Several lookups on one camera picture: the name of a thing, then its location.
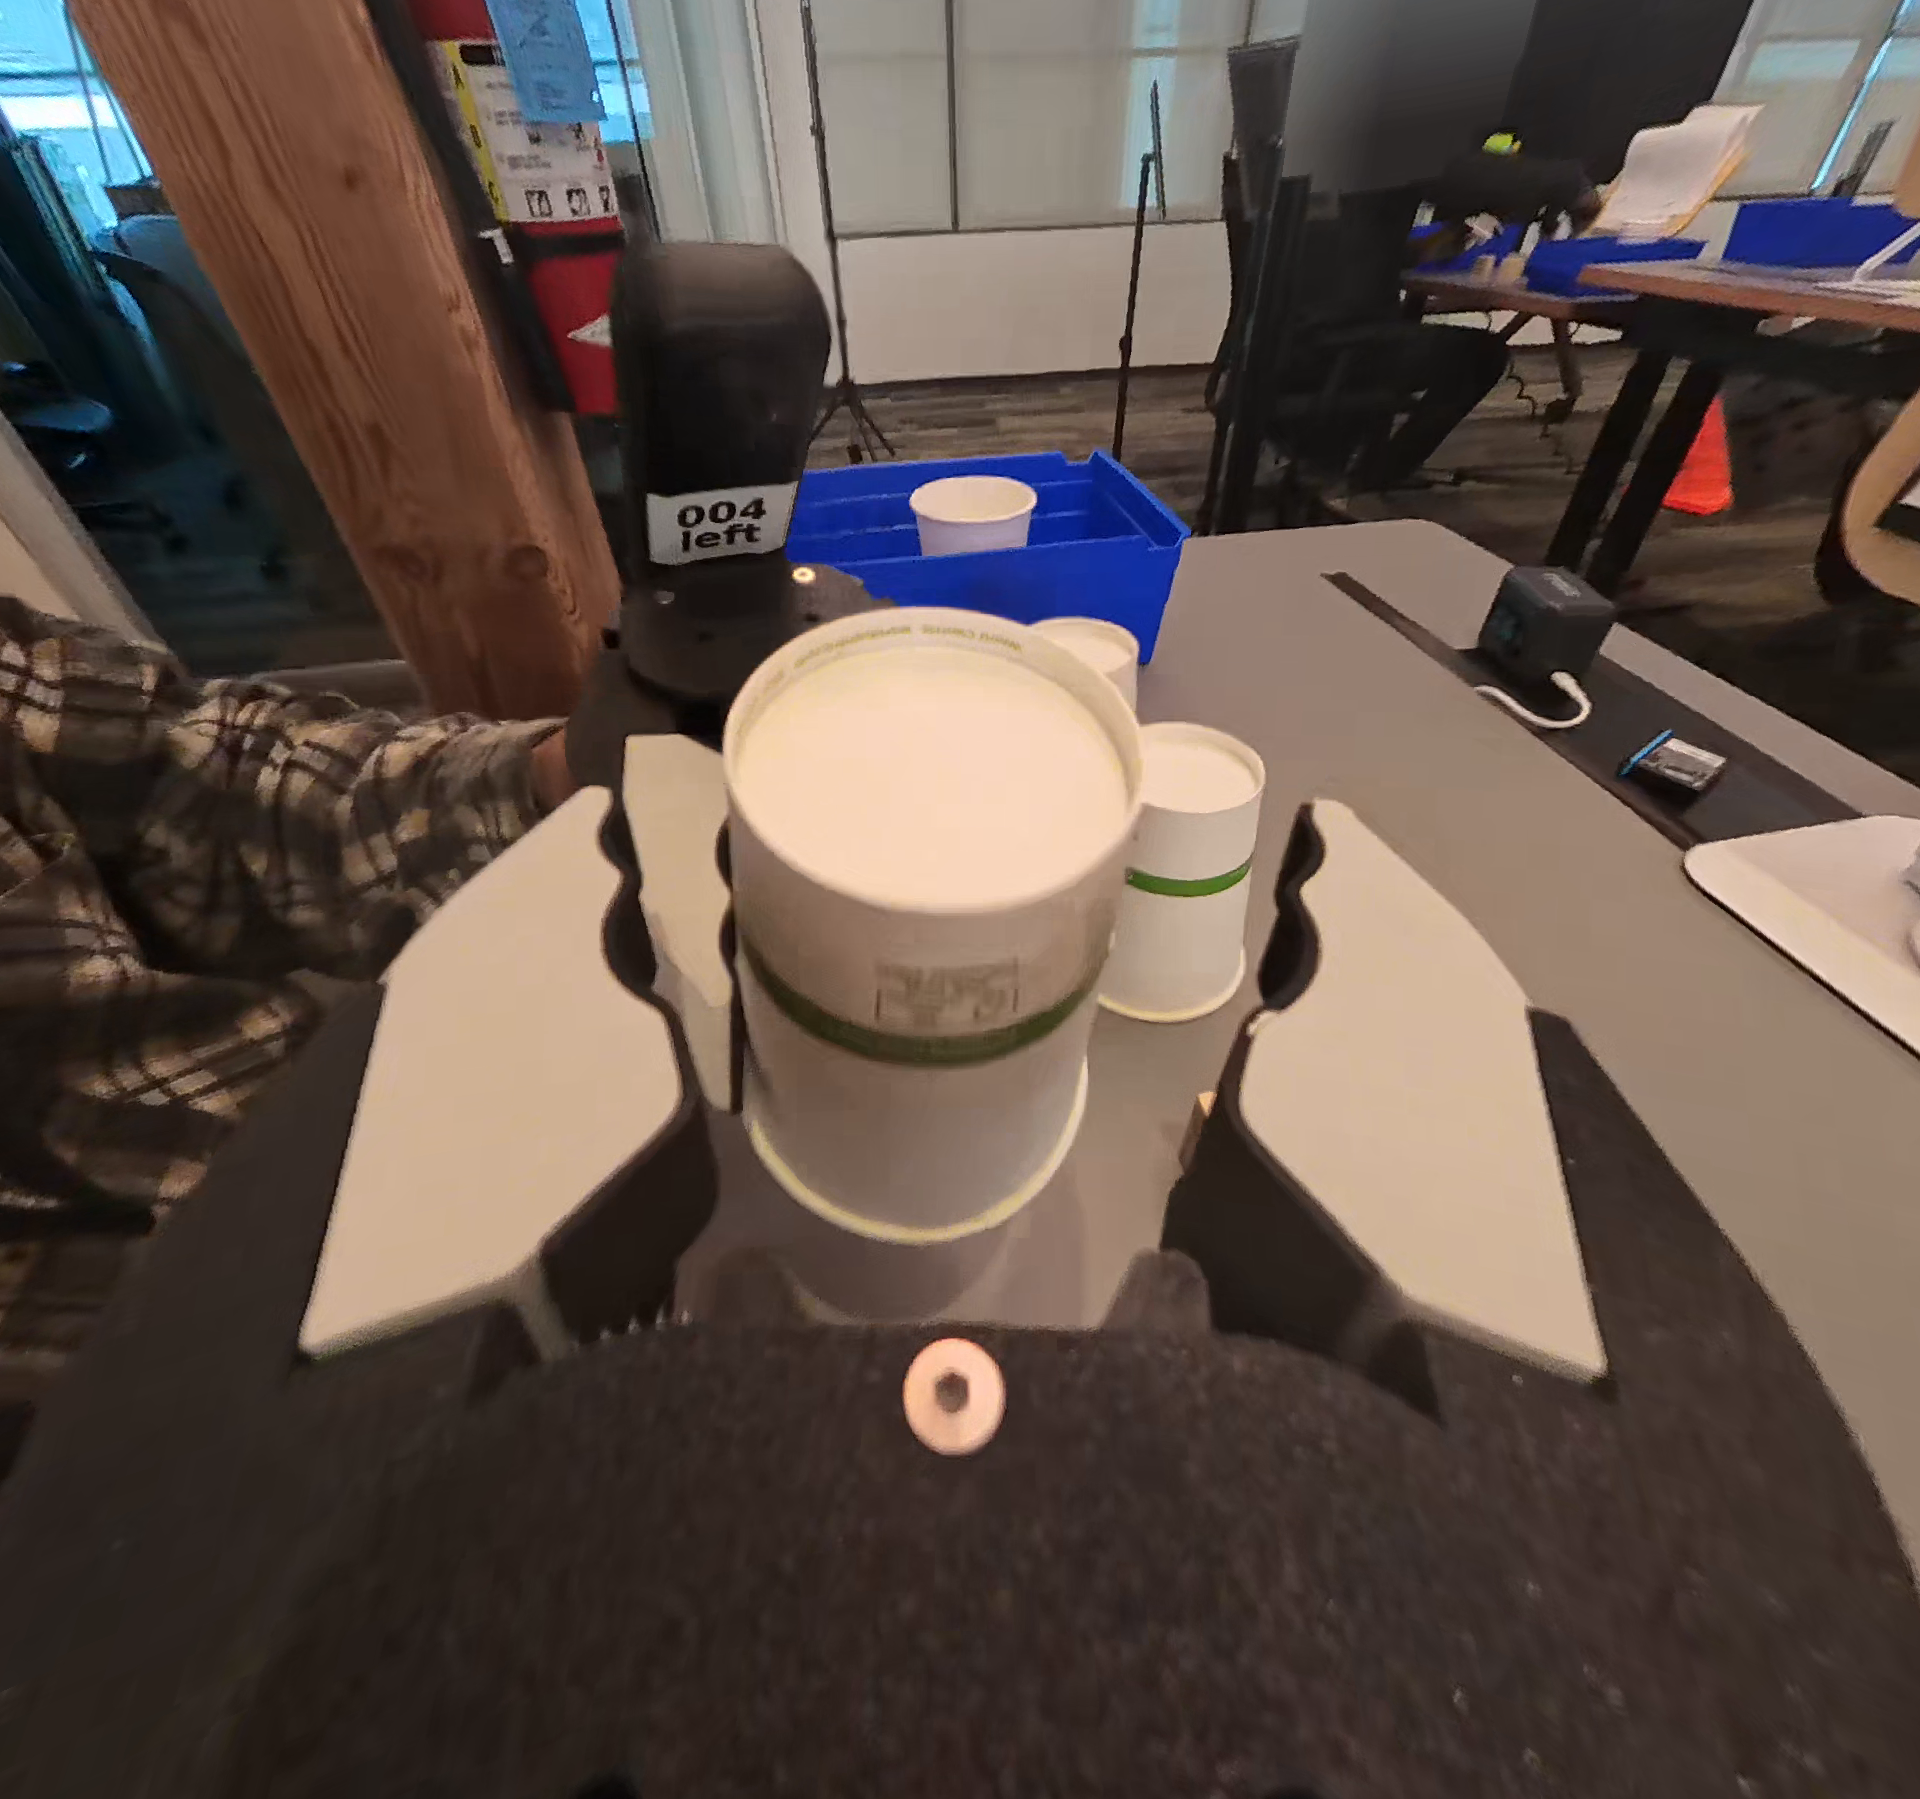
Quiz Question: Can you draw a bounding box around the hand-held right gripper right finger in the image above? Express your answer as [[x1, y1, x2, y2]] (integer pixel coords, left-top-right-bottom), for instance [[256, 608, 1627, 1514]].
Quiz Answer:
[[1164, 797, 1612, 1388]]

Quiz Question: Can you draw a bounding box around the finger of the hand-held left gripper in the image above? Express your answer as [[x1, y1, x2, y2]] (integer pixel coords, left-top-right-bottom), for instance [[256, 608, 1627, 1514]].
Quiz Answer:
[[620, 731, 747, 1112]]

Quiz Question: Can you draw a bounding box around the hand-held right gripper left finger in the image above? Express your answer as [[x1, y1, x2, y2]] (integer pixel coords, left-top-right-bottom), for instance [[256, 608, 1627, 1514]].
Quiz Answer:
[[296, 784, 720, 1362]]

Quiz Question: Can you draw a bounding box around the white green-banded paper cup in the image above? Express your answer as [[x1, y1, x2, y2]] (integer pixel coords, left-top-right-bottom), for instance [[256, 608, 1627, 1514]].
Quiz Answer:
[[910, 474, 1040, 558], [719, 605, 1146, 1246], [1031, 617, 1142, 722], [1099, 722, 1265, 1024]]

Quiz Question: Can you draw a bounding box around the blue plastic bin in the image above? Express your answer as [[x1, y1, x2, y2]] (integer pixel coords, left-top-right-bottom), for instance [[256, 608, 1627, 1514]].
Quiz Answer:
[[784, 451, 1190, 666]]

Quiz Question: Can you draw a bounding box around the person's left forearm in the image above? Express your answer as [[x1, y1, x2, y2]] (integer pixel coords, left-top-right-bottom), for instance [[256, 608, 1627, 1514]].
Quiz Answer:
[[0, 596, 568, 991]]

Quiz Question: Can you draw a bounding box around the red fire extinguisher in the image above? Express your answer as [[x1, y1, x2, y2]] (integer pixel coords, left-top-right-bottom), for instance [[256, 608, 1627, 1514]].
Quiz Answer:
[[338, 0, 631, 421]]

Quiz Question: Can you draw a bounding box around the wooden pillar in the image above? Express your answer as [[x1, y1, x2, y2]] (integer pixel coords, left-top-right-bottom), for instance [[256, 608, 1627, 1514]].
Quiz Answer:
[[16, 0, 624, 722]]

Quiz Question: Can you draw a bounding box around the white tablet stand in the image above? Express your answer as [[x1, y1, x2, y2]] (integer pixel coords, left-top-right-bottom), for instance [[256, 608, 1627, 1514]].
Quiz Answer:
[[1683, 816, 1920, 1058]]

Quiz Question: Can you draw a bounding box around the black power bank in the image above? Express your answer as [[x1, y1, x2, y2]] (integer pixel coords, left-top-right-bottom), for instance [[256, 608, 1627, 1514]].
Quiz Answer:
[[1477, 567, 1617, 667]]

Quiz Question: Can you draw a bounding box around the orange traffic cone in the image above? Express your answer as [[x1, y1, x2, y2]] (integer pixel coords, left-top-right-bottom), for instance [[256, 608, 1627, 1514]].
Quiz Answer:
[[1665, 397, 1735, 514]]

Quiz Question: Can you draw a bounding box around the blue background bin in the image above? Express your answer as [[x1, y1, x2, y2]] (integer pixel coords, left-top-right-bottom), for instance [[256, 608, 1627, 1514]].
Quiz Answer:
[[1725, 199, 1920, 266], [1409, 220, 1703, 293]]

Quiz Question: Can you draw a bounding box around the wooden background desk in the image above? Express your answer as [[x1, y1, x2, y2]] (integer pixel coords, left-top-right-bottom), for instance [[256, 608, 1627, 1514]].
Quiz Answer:
[[1401, 262, 1920, 591]]

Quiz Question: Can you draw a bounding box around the wooden clipboard stand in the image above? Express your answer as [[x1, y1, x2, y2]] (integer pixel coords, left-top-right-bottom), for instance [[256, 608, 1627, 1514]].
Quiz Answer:
[[1597, 103, 1771, 241]]

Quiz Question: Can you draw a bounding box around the white cable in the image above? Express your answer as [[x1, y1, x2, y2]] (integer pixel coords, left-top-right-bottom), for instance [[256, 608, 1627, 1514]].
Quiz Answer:
[[1470, 667, 1593, 731]]

